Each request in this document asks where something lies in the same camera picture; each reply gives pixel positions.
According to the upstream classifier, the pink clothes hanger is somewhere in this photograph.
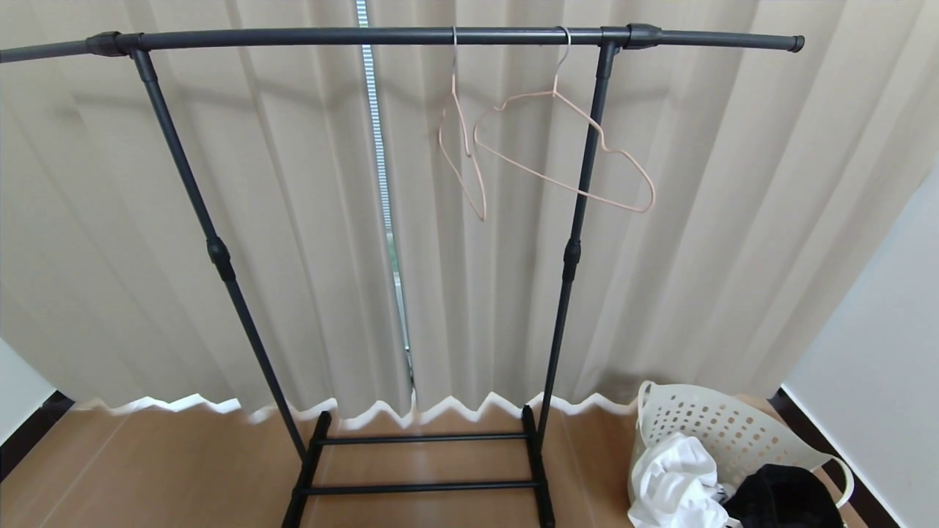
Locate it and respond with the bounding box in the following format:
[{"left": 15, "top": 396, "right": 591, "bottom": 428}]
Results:
[
  {"left": 473, "top": 26, "right": 657, "bottom": 214},
  {"left": 438, "top": 28, "right": 489, "bottom": 222}
]

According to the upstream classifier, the white garment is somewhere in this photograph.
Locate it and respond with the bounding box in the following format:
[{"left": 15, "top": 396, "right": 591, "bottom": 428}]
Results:
[{"left": 628, "top": 431, "right": 742, "bottom": 528}]

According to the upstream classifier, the black clothes rack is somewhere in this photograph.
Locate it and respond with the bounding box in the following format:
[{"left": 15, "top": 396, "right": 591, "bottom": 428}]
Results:
[{"left": 0, "top": 23, "right": 805, "bottom": 528}]

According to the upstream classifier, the white laundry basket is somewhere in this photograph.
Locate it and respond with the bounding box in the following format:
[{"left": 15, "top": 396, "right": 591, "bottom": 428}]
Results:
[{"left": 628, "top": 380, "right": 856, "bottom": 528}]

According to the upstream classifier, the black garment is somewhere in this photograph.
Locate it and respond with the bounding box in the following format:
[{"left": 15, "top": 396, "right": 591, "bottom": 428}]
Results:
[{"left": 723, "top": 463, "right": 847, "bottom": 528}]

